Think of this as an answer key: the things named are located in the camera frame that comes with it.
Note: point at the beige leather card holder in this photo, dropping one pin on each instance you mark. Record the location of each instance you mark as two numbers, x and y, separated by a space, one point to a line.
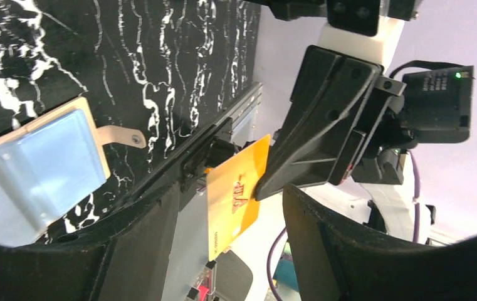
50 164

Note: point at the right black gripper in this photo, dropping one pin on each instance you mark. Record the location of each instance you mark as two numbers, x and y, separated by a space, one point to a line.
346 116

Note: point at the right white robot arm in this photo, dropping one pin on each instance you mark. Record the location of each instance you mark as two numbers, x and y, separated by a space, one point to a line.
370 31

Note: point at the yellow VIP credit card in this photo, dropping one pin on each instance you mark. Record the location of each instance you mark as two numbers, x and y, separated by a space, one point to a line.
232 208

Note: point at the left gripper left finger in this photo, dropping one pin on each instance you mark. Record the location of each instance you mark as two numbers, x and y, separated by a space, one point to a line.
122 257

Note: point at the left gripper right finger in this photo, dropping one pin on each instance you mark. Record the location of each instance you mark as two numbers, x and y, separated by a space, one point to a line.
337 258

